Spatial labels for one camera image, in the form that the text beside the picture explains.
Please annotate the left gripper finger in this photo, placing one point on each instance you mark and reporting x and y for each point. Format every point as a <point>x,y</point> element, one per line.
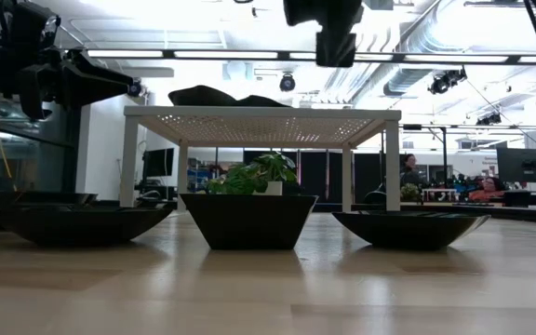
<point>96,84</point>

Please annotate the black deep mini plate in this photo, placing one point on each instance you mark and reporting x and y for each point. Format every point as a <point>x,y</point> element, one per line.
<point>249,223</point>

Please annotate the black computer monitor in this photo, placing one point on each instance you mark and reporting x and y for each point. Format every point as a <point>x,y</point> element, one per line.
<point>524,165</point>
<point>158,162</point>

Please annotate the white perforated metal shelf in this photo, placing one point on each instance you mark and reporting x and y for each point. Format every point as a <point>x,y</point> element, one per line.
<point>263,114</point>

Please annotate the black ceiling spotlight cluster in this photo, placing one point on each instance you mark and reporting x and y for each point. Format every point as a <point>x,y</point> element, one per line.
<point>489,119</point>
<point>447,80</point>

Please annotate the black pot lower left table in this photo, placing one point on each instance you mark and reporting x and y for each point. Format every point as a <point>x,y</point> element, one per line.
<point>54,199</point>

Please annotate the black partition screen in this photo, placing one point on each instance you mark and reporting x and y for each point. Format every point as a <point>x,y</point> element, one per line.
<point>317,174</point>

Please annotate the person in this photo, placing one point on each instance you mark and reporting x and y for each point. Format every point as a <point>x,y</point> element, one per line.
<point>489,191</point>
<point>409,171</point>

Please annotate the black stand pole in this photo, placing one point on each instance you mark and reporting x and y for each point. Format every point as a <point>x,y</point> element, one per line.
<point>444,156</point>

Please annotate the green plant in white pot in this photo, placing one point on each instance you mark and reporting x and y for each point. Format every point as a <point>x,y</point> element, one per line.
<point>249,179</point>

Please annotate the small green potted plant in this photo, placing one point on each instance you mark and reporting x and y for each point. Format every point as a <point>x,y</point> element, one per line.
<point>410,191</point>

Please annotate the black overhead light rail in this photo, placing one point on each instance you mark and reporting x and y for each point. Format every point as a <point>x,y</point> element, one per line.
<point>284,55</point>

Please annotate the black aluminium table frame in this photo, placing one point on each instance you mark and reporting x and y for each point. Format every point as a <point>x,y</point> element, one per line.
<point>528,215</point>

